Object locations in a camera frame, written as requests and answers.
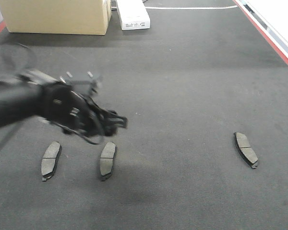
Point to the red conveyor side rail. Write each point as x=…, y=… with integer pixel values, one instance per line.
x=270, y=40

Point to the dark grey brake pad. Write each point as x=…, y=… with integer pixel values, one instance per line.
x=245, y=150
x=107, y=160
x=50, y=160

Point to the cardboard box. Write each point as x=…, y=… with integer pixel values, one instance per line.
x=81, y=17

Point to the white carton box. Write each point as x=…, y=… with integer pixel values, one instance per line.
x=133, y=15

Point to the dark grey conveyor belt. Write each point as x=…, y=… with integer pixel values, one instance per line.
x=200, y=73

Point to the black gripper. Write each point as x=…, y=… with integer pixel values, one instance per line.
x=69, y=104

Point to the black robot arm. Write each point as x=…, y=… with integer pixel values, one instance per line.
x=22, y=97

